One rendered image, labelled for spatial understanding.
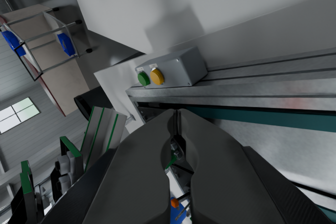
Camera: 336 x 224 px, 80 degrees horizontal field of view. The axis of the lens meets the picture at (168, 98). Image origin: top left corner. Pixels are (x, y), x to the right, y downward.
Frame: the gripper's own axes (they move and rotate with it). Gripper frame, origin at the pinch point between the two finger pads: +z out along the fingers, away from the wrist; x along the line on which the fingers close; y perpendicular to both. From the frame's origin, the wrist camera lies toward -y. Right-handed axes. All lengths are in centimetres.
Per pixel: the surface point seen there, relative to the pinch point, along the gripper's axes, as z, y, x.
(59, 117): 540, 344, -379
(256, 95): 18.9, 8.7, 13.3
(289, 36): 23.9, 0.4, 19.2
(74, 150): 42, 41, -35
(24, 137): 467, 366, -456
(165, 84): 35.3, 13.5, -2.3
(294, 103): 14.2, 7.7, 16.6
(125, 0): 56, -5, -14
